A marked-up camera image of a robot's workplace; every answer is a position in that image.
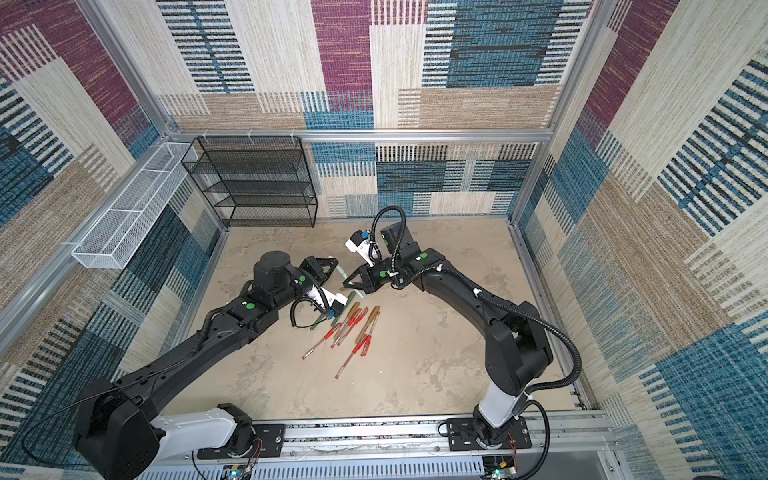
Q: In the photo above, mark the aluminium mounting rail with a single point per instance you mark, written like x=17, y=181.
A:
x=390, y=436

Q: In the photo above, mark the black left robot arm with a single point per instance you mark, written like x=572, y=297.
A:
x=117, y=430

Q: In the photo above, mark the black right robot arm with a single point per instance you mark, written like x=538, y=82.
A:
x=517, y=350

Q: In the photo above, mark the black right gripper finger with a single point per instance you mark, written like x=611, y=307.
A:
x=360, y=276
x=365, y=287

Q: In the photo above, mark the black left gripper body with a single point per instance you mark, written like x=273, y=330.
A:
x=305, y=275

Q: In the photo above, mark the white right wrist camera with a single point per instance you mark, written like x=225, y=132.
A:
x=360, y=242

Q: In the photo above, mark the dark green pen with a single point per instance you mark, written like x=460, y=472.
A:
x=318, y=322
x=350, y=300

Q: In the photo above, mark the red gel pen short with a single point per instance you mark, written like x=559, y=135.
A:
x=366, y=345

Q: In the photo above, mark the white wire mesh basket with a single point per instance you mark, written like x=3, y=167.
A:
x=116, y=236

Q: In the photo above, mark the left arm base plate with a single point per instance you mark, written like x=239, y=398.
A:
x=259, y=441

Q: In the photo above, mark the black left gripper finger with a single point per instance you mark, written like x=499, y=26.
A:
x=322, y=274
x=329, y=263

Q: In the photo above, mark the brown pen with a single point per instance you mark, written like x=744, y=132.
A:
x=368, y=324
x=350, y=315

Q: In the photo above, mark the brown pen right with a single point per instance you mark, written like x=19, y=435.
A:
x=368, y=324

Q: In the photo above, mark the black wire mesh shelf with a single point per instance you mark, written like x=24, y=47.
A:
x=254, y=181

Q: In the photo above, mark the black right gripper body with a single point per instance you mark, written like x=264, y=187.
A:
x=383, y=272

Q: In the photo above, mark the brown pen middle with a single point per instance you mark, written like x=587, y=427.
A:
x=350, y=315

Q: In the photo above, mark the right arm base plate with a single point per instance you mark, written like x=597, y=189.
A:
x=469, y=434

